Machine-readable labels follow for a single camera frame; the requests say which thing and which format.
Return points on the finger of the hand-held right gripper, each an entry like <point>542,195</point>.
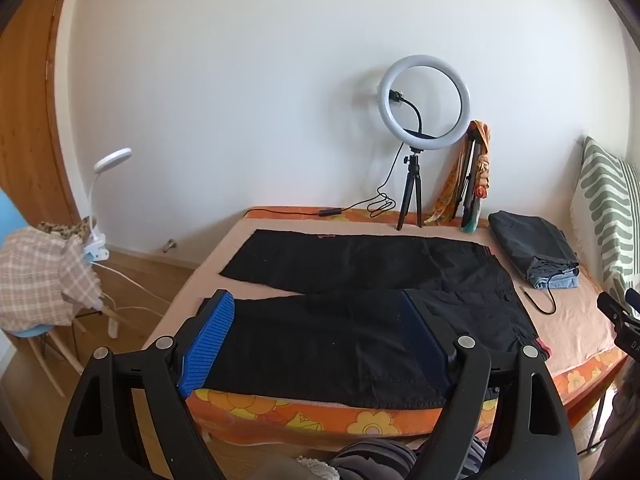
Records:
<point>609,306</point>
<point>633,301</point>

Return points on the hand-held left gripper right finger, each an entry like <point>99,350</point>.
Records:
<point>420,332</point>

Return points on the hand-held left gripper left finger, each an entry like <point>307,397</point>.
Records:
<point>210,340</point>

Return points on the black pants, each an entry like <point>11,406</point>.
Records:
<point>325,340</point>

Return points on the folded dark grey pants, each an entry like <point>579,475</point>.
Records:
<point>530,240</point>

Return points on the folded blue jeans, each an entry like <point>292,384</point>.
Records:
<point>560,280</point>

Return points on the green striped pillow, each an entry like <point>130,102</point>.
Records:
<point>607,210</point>

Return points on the white power strip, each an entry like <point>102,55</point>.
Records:
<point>113,327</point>

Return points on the metal door stop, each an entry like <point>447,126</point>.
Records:
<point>170,245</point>

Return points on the bed with orange floral sheet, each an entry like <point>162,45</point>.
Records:
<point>310,417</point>

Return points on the dark grey padded cloth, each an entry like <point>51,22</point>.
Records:
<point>375,460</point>

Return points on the person's striped clothing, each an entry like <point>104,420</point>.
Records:
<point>474,457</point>

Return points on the folded tripod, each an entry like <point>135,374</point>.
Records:
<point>469,195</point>

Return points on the small black tripod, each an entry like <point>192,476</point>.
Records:
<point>411,185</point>

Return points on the white fluffy cloth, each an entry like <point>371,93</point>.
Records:
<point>316,467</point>

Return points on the checked beige cloth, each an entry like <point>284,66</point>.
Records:
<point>45,280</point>

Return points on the blue chair with wooden legs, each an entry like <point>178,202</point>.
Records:
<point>30,334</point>

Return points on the leopard print cloth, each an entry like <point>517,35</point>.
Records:
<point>65,229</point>

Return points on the orange scarf and folded stand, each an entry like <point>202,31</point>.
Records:
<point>482,160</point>

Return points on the white clip desk lamp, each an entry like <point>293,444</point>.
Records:
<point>112,157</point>

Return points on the wooden door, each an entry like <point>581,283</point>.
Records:
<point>30,110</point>

